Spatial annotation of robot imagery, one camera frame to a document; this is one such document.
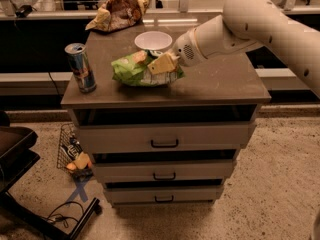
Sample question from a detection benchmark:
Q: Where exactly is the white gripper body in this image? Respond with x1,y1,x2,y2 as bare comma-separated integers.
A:
172,29,205,67

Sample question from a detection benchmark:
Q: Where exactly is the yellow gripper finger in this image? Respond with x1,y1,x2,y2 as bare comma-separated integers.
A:
147,52,178,75

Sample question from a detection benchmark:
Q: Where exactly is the green rice chip bag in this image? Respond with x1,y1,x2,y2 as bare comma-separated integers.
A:
111,50,184,87

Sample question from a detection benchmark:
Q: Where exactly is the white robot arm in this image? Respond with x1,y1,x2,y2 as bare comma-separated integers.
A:
148,0,320,96

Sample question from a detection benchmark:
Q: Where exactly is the brown yellow chip bag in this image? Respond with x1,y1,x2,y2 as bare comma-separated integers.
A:
86,0,150,33

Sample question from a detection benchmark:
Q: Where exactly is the blue silver redbull can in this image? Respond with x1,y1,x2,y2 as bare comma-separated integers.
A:
65,43,96,93

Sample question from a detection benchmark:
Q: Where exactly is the white bowl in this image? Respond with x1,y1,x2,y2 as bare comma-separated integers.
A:
134,31,172,50

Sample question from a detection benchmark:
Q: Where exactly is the grey drawer cabinet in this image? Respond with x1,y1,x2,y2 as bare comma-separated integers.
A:
62,14,270,191

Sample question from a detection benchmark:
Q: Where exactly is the top grey drawer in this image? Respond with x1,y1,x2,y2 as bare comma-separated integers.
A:
76,122,256,154

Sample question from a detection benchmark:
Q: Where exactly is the grey drawer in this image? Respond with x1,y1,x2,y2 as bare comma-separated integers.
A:
104,186,223,205
76,122,256,154
92,160,234,183

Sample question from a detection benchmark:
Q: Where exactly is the middle grey drawer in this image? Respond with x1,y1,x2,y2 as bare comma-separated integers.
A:
92,160,234,183

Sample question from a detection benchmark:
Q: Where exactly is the bottom grey drawer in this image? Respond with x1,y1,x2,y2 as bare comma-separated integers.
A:
104,186,223,205

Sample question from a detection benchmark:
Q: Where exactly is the black power adapter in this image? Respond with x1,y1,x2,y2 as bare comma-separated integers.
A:
16,5,33,18

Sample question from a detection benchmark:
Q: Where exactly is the black cart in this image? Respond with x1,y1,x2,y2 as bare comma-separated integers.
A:
0,111,102,240

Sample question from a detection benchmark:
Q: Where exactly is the wire basket with snacks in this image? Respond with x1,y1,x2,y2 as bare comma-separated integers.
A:
57,123,93,178

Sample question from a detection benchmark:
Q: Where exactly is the black floor cable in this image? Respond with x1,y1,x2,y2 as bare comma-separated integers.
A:
44,200,86,229

